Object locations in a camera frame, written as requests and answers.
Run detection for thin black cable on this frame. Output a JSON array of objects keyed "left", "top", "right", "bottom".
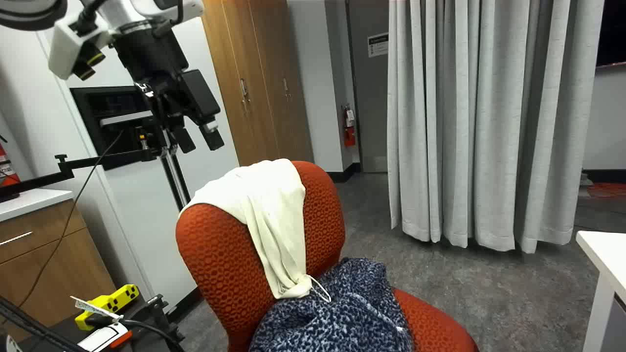
[{"left": 17, "top": 128, "right": 127, "bottom": 308}]

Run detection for white red printed packet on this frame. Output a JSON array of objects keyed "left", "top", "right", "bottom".
[{"left": 76, "top": 322, "right": 137, "bottom": 352}]

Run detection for black wall screen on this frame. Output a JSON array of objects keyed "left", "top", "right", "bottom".
[{"left": 594, "top": 0, "right": 626, "bottom": 70}]

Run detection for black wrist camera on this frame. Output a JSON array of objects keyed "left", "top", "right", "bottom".
[{"left": 70, "top": 48, "right": 107, "bottom": 81}]

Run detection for white table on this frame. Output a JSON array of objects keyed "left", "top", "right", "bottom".
[{"left": 573, "top": 228, "right": 626, "bottom": 352}]

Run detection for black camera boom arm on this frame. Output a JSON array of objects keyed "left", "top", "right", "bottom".
[{"left": 0, "top": 146, "right": 164, "bottom": 203}]

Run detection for black table clamp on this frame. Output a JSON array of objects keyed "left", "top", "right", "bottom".
[{"left": 127, "top": 293, "right": 174, "bottom": 328}]

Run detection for white door sign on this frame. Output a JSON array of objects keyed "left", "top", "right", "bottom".
[{"left": 366, "top": 31, "right": 391, "bottom": 60}]

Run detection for grey pleated curtain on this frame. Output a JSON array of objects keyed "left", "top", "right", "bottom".
[{"left": 385, "top": 0, "right": 606, "bottom": 255}]

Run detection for red fire extinguisher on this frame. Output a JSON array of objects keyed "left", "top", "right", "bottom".
[
  {"left": 340, "top": 103, "right": 360, "bottom": 150},
  {"left": 0, "top": 134, "right": 21, "bottom": 189}
]

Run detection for orange fabric office chair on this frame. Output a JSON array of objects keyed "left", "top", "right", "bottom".
[{"left": 174, "top": 158, "right": 481, "bottom": 352}]

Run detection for white button jersey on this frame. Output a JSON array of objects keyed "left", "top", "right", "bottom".
[{"left": 178, "top": 156, "right": 315, "bottom": 300}]

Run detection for white refrigerator with black dispenser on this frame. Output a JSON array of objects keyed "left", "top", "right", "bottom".
[{"left": 0, "top": 11, "right": 240, "bottom": 308}]

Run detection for blue white patterned cloth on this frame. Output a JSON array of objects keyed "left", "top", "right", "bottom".
[{"left": 246, "top": 255, "right": 416, "bottom": 352}]

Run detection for white flat plastic piece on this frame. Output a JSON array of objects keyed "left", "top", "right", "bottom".
[{"left": 68, "top": 293, "right": 125, "bottom": 322}]

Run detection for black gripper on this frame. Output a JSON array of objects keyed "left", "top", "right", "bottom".
[{"left": 113, "top": 19, "right": 227, "bottom": 156}]

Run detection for yellow power strip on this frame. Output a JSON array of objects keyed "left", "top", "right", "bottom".
[{"left": 72, "top": 281, "right": 143, "bottom": 334}]

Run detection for thick black cable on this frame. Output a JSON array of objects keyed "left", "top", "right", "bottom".
[{"left": 84, "top": 314, "right": 187, "bottom": 352}]

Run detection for wooden drawer cabinet white top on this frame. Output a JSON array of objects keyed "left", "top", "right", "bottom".
[{"left": 0, "top": 187, "right": 119, "bottom": 330}]

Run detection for grey door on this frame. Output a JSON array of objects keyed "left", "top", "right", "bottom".
[{"left": 344, "top": 0, "right": 391, "bottom": 175}]

